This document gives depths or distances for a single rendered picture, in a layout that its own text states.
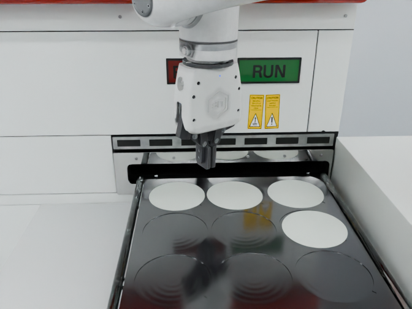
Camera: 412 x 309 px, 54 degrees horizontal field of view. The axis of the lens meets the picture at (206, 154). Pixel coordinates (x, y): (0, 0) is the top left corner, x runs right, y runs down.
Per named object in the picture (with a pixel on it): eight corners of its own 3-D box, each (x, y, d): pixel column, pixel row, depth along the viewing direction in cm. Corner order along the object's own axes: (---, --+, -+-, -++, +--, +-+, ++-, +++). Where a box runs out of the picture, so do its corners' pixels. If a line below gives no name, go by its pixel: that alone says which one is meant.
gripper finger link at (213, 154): (213, 130, 63) (211, 168, 66) (228, 126, 65) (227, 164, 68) (201, 124, 66) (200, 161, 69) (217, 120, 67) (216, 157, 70)
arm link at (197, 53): (197, 46, 53) (197, 68, 54) (249, 40, 58) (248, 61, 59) (165, 37, 59) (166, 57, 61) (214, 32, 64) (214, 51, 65)
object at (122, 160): (118, 190, 86) (114, 149, 82) (325, 186, 87) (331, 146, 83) (117, 195, 84) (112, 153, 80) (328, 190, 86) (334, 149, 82)
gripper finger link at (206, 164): (194, 135, 62) (194, 174, 65) (211, 130, 63) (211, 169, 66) (183, 128, 64) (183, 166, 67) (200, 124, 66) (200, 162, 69)
